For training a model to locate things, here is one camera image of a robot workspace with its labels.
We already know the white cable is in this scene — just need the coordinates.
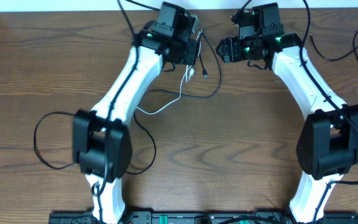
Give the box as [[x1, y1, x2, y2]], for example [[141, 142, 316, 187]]
[[135, 29, 203, 116]]

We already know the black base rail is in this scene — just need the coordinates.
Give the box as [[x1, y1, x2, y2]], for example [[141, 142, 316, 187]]
[[48, 208, 358, 224]]

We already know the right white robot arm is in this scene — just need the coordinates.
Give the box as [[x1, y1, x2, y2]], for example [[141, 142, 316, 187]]
[[216, 3, 358, 223]]

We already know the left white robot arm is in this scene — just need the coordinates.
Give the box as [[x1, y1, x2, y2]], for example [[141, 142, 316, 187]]
[[72, 2, 199, 223]]

